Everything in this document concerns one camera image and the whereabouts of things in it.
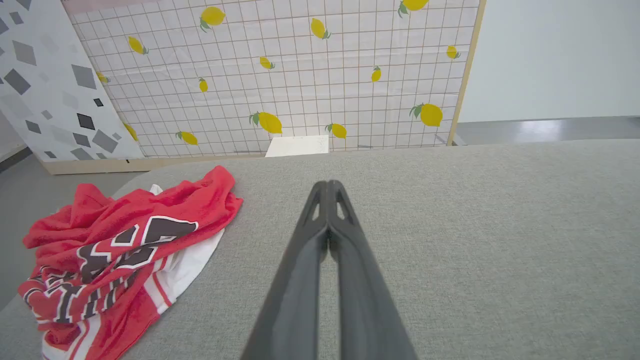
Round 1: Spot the lemon print partition panel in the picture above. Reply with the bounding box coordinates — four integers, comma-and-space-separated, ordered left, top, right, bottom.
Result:
42, 0, 487, 176

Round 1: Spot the red Bulls basketball jersey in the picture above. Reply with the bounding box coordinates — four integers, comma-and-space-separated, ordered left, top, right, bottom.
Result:
17, 165, 244, 360

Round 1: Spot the white rectangular box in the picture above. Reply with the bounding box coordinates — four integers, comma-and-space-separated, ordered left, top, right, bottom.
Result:
265, 135, 330, 158

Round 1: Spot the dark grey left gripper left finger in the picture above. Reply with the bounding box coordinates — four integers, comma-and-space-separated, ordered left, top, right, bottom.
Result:
240, 180, 330, 360

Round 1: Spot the grey fabric sofa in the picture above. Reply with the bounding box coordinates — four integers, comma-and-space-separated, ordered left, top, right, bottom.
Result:
0, 139, 640, 360

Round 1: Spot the grey diamond pattern panel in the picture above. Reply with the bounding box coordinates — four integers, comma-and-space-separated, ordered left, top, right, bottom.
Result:
0, 0, 146, 163

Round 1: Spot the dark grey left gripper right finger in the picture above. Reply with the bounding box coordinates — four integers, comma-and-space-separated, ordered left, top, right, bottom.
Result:
326, 179, 419, 360

